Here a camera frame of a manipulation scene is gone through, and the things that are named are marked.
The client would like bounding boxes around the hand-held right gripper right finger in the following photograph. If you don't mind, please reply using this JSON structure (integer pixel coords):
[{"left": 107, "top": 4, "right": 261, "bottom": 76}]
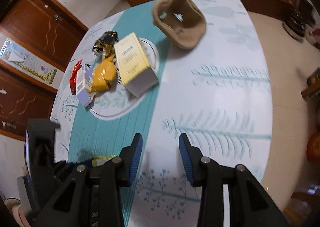
[{"left": 179, "top": 133, "right": 290, "bottom": 227}]

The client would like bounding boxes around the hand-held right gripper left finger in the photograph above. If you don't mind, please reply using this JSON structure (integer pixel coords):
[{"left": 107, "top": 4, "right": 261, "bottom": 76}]
[{"left": 37, "top": 132, "right": 143, "bottom": 227}]

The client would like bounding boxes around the black gold wrapper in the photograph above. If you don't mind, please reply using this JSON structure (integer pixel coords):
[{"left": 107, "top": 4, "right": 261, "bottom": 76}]
[{"left": 92, "top": 31, "right": 118, "bottom": 56}]

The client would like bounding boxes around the beige knitted hat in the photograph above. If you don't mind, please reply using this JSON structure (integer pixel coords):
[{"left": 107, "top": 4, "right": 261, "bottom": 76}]
[{"left": 152, "top": 0, "right": 207, "bottom": 50}]

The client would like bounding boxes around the brown wooden door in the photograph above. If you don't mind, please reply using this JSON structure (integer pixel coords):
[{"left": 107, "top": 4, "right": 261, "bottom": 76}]
[
  {"left": 0, "top": 0, "right": 89, "bottom": 70},
  {"left": 0, "top": 68, "right": 59, "bottom": 140}
]

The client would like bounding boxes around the small white box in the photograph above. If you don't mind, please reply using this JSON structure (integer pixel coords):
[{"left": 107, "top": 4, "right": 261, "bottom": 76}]
[{"left": 76, "top": 64, "right": 97, "bottom": 107}]

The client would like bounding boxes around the table with floral cloth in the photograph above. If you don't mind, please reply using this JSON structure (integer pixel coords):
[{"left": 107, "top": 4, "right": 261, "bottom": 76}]
[{"left": 50, "top": 0, "right": 273, "bottom": 227}]

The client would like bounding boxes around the red foil wrapper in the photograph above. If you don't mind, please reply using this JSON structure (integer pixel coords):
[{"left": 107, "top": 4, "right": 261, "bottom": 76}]
[{"left": 69, "top": 60, "right": 83, "bottom": 96}]

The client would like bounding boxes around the yellow crumpled wrapper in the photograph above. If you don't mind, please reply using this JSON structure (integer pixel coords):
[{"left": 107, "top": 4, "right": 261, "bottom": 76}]
[{"left": 90, "top": 56, "right": 118, "bottom": 93}]

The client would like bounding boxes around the yellow white box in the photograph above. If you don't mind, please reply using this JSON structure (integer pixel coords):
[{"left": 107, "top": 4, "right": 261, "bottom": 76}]
[{"left": 114, "top": 32, "right": 159, "bottom": 98}]

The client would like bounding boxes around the red bucket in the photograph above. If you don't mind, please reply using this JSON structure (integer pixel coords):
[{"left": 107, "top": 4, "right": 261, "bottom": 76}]
[{"left": 306, "top": 132, "right": 320, "bottom": 162}]

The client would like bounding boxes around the black pot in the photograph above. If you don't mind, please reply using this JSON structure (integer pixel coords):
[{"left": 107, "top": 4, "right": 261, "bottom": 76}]
[{"left": 282, "top": 10, "right": 307, "bottom": 40}]

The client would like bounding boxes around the giraffe wall poster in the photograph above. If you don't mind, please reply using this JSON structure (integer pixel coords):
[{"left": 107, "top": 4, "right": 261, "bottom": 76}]
[{"left": 0, "top": 38, "right": 57, "bottom": 85}]

